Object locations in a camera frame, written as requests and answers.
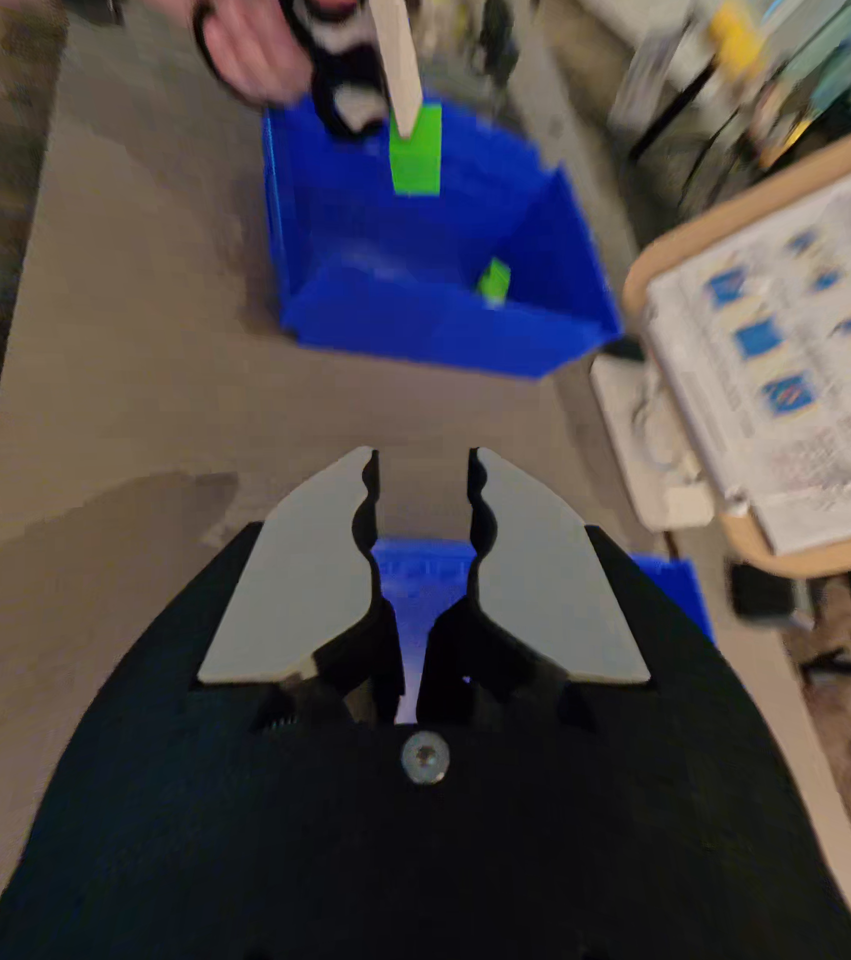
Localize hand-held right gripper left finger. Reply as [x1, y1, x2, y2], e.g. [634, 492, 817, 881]
[196, 447, 382, 685]

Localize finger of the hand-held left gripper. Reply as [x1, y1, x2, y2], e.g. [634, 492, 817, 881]
[369, 0, 424, 140]

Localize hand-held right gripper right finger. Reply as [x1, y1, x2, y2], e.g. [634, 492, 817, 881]
[468, 447, 652, 685]

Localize blue plastic bin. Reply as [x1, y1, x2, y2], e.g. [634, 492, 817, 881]
[369, 536, 715, 721]
[260, 93, 625, 380]

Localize person's left hand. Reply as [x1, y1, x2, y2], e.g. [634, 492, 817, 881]
[193, 0, 314, 106]

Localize white document stand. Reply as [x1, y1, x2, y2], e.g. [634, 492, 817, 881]
[590, 352, 753, 534]

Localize small black box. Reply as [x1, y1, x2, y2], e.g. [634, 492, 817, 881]
[729, 558, 802, 624]

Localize instruction sheet on wooden board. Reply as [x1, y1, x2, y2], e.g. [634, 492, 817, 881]
[622, 123, 851, 579]

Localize printed instruction sheet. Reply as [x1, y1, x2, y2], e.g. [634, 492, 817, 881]
[646, 146, 851, 556]

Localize yellow storage bin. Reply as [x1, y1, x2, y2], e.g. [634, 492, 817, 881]
[710, 0, 764, 65]

